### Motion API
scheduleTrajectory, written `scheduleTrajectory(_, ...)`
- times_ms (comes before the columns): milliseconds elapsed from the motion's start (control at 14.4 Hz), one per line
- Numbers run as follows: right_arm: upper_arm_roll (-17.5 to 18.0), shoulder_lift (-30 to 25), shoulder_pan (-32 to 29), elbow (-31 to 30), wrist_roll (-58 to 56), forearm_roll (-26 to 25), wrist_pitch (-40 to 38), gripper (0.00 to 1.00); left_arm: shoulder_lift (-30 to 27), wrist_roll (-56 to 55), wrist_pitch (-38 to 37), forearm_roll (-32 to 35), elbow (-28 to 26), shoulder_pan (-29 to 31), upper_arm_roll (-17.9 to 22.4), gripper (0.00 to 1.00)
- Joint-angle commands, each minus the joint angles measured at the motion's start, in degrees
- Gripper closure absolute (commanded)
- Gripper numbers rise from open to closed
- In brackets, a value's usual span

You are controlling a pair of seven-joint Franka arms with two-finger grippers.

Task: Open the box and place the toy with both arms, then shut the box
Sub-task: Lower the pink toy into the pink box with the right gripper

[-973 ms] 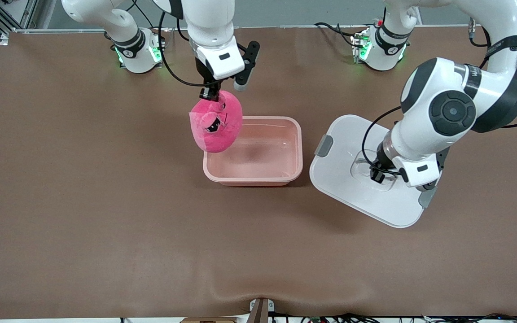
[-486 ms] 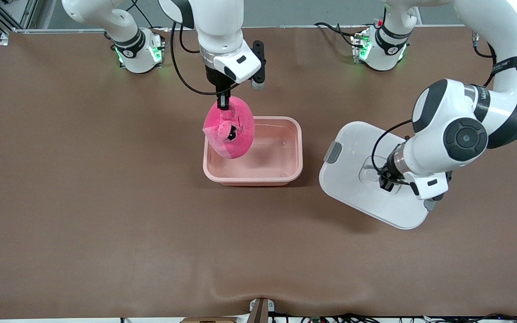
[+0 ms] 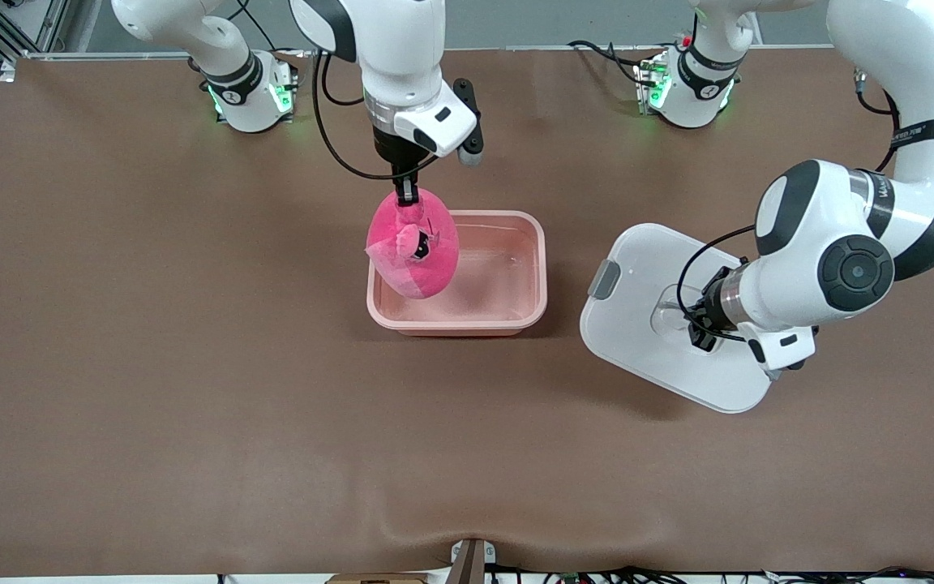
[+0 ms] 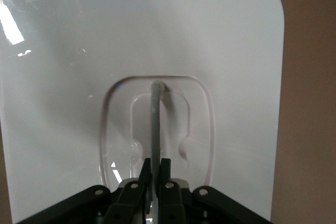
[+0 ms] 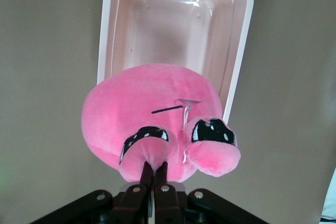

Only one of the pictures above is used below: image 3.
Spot white box lid grey clasps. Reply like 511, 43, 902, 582
579, 223, 774, 414

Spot pink plush toy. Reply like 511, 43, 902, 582
365, 187, 461, 301

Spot pink plastic box base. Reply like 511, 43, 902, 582
366, 209, 549, 337

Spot brown table mat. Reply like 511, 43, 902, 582
0, 45, 934, 578

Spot brown cardboard piece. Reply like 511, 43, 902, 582
325, 572, 433, 584

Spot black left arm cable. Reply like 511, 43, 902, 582
675, 69, 934, 343

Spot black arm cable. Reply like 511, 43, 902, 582
311, 53, 437, 181
675, 69, 934, 343

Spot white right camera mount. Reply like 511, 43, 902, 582
393, 84, 478, 157

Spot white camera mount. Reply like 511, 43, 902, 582
738, 322, 816, 376
393, 84, 478, 157

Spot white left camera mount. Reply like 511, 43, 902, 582
738, 322, 816, 376

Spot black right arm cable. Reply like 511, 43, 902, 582
311, 53, 437, 181

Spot long silver table rail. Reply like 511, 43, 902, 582
9, 45, 841, 62

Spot black left base cables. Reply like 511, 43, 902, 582
567, 38, 662, 88

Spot silver bracket with brown post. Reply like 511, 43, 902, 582
448, 537, 498, 584

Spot silver aluminium frame post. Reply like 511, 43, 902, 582
25, 0, 72, 54

